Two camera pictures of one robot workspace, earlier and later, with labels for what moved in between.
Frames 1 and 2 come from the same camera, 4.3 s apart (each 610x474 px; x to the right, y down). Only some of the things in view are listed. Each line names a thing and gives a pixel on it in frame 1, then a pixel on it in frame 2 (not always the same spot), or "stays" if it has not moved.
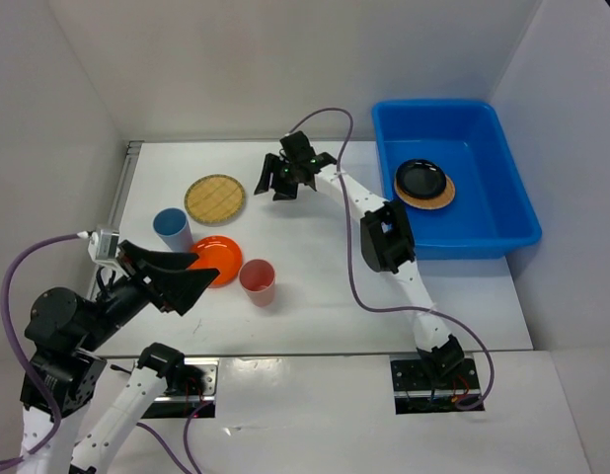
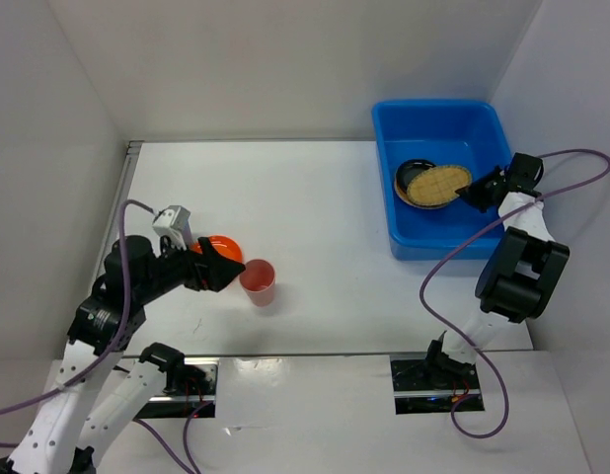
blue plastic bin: x=493 y=211 stays
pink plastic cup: x=258 y=278 stays
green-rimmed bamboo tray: x=214 y=197 → x=436 y=185
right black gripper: x=270 y=162 → x=476 y=188
